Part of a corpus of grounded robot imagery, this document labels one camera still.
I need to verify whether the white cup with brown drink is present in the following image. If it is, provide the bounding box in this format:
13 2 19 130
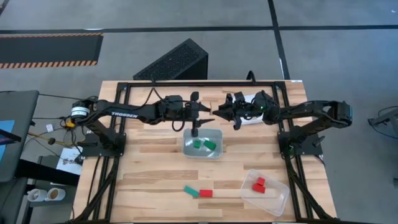
46 187 67 202

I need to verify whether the clear plastic bin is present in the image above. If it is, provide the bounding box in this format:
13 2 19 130
239 169 290 217

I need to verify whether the black side table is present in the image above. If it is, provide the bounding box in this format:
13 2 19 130
15 155 81 187

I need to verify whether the black floor stand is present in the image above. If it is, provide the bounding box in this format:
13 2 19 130
368 105 398 139

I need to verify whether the black hazard striped floor mat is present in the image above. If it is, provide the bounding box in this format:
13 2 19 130
0 32 104 69

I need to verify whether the blue sheet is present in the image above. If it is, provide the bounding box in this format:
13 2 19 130
0 119 16 162

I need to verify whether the grey plastic bin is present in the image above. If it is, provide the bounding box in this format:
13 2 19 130
182 128 224 159

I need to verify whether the black aluminium table frame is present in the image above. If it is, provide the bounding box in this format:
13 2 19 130
73 80 338 224

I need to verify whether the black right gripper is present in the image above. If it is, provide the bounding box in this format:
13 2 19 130
211 90 281 131

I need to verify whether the long green wooden block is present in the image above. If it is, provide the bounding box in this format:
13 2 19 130
183 185 200 198

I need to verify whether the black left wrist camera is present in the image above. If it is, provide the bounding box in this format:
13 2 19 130
164 95 185 110

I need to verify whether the small green rectangular block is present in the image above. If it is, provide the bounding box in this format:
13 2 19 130
203 139 218 151

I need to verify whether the grey desk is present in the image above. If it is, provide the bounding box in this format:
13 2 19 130
0 90 40 183

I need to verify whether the white plastic bin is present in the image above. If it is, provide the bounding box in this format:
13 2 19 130
231 93 266 126

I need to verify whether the white empty cup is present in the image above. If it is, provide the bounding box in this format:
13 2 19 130
27 188 47 202

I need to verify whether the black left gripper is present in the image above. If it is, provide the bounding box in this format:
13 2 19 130
156 91 216 138

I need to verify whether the white printed paper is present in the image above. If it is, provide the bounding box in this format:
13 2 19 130
55 146 84 175

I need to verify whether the black perforated computer tower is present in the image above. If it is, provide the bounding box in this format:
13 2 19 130
132 37 209 81

